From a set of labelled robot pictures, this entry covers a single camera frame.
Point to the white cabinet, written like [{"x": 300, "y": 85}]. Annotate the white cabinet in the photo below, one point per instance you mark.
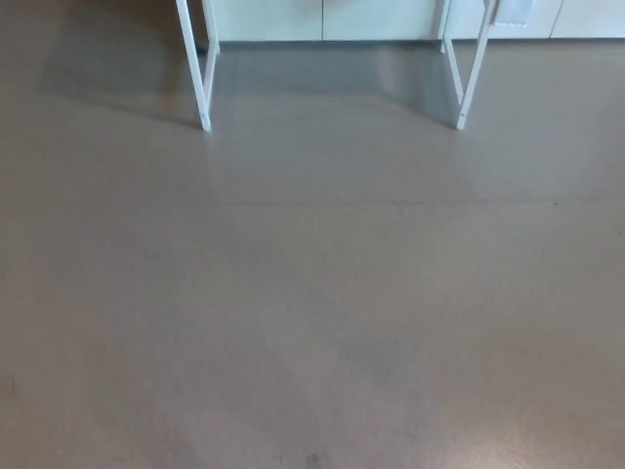
[{"x": 371, "y": 19}]

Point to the white table leg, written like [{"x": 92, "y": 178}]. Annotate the white table leg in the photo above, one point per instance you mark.
[
  {"x": 196, "y": 73},
  {"x": 471, "y": 73}
]

